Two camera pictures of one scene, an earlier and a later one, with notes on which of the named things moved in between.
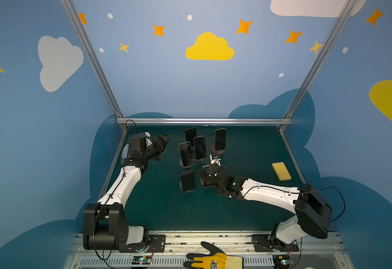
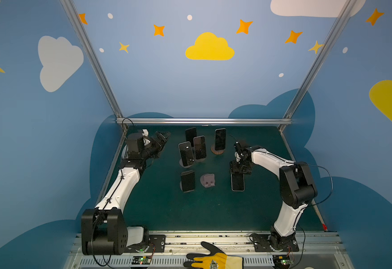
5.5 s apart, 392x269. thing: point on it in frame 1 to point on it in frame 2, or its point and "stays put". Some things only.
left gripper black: [157, 145] stays put
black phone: [187, 183] stays put
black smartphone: [186, 153] stays put
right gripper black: [211, 170] to [240, 165]
